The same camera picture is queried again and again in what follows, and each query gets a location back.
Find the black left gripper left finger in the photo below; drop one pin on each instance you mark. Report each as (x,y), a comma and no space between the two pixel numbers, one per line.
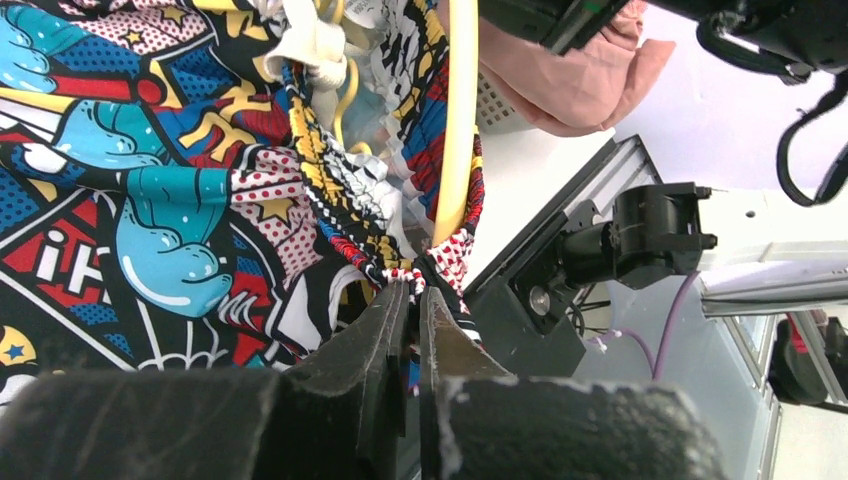
(336,415)

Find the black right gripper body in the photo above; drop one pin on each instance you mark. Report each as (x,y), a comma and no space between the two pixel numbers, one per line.
(557,25)

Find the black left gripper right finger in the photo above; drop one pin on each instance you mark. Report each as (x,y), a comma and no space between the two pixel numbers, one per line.
(480,421)

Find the pink shorts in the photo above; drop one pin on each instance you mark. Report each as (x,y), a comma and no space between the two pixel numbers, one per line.
(584,91)

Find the yellow hanger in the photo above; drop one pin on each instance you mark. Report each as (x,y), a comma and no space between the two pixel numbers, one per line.
(457,151)

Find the colourful comic print shorts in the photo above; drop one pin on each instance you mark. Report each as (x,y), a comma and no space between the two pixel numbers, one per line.
(200,184)

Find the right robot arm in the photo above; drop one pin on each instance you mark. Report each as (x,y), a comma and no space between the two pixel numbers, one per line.
(657,231)

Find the white plastic basket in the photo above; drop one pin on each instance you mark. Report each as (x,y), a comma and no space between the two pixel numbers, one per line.
(494,115)

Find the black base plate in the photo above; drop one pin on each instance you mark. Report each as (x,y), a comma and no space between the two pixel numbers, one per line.
(521,299)

